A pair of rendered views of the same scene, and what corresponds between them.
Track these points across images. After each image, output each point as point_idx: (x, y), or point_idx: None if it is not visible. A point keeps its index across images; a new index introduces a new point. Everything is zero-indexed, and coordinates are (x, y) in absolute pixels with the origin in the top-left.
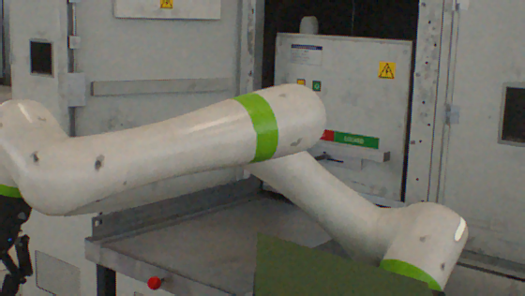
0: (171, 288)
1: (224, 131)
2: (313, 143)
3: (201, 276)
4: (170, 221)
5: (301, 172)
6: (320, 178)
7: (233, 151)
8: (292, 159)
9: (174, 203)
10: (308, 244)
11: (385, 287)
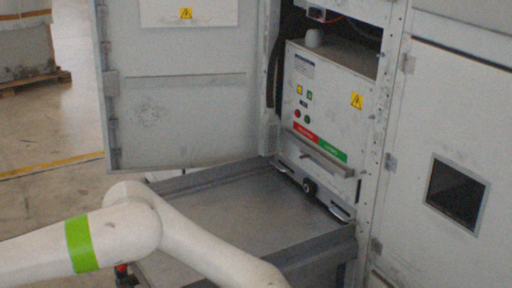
0: (134, 271)
1: (40, 261)
2: (143, 257)
3: (150, 271)
4: (175, 194)
5: (176, 247)
6: (196, 250)
7: (52, 274)
8: (166, 238)
9: (182, 180)
10: (262, 241)
11: None
